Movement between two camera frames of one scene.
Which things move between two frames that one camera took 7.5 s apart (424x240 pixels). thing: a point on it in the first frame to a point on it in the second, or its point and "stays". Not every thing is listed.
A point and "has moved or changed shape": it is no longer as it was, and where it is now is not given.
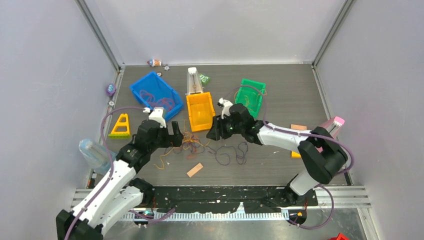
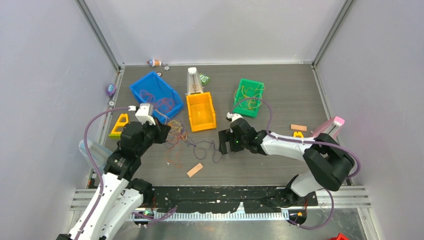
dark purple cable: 241,157 to 214,149
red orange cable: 167,103 stays
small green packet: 205,79 stays
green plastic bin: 249,93 stays
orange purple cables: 191,144 has moved or changed shape
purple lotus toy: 111,89 stays
